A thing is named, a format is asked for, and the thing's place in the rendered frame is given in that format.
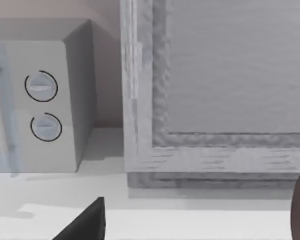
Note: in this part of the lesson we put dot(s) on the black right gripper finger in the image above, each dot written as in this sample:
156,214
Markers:
90,222

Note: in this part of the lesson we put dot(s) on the pale round microwave knob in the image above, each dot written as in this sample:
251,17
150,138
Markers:
41,85
46,127

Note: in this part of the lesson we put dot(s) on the pale microwave oven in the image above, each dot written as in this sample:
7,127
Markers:
50,155

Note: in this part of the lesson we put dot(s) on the pale blue microwave door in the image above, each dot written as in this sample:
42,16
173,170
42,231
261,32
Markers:
2,100

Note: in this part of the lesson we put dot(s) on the grey cabinet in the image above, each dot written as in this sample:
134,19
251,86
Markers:
215,160

